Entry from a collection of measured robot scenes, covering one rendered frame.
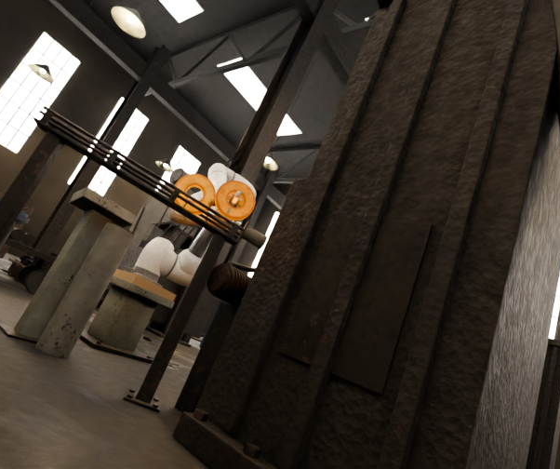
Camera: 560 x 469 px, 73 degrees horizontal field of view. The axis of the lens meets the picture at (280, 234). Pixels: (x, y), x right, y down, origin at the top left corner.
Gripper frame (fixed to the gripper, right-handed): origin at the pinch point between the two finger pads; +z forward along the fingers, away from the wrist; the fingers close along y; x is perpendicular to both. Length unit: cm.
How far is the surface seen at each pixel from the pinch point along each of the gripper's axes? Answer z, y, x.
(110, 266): -21, 31, -41
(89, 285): -20, 34, -51
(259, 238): 2.3, -14.2, -11.9
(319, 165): 28.5, -19.2, 12.6
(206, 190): 1.6, 11.1, -3.6
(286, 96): -308, -17, 295
